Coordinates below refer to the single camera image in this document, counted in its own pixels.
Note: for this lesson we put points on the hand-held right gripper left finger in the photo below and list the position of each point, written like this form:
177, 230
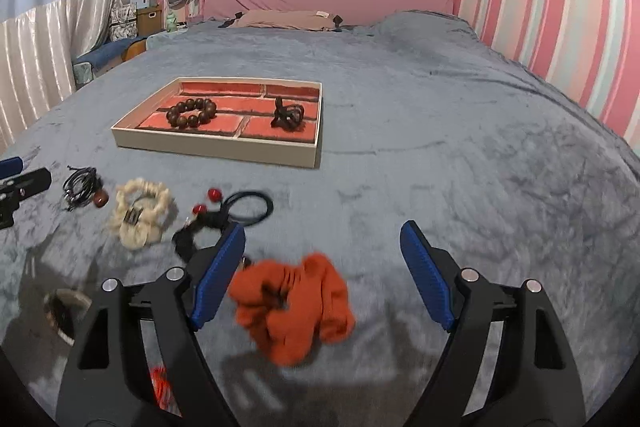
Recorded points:
220, 279

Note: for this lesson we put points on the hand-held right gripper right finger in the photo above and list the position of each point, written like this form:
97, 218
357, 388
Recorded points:
427, 279

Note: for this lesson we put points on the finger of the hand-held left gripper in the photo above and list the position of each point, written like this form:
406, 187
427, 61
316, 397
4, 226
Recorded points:
30, 182
10, 165

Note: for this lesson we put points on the orange scrunchie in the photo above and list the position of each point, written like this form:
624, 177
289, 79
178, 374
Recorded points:
300, 327

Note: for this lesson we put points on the cream and brown bangle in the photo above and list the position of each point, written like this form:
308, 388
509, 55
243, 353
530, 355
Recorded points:
75, 296

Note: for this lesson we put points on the cream tray with brick lining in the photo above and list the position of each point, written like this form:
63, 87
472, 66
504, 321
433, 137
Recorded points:
240, 100

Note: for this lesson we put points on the small dark hair clip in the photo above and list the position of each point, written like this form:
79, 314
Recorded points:
133, 217

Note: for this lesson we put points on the pale green cloth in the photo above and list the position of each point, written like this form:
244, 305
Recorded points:
159, 39
82, 73

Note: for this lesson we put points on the blue and white curtain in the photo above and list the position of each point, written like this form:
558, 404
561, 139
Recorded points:
50, 47

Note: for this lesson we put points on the blue folded cloth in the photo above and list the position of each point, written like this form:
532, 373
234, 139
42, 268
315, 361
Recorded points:
105, 54

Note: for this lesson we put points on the grey plush blanket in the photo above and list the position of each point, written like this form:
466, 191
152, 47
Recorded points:
400, 132

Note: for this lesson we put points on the orange wooden cabinet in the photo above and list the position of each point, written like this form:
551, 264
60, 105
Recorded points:
134, 51

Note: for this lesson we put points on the patterned fabric bag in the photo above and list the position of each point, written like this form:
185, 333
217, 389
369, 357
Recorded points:
122, 19

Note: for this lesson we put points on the brown cardboard box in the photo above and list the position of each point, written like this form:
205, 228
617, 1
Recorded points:
149, 21

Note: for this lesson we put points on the white tissue box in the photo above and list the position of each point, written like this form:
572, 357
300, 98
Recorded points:
141, 0

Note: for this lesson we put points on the green figurine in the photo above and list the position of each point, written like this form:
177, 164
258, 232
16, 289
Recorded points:
172, 21

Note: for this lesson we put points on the brown pillow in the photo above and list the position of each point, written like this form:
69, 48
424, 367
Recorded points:
285, 19

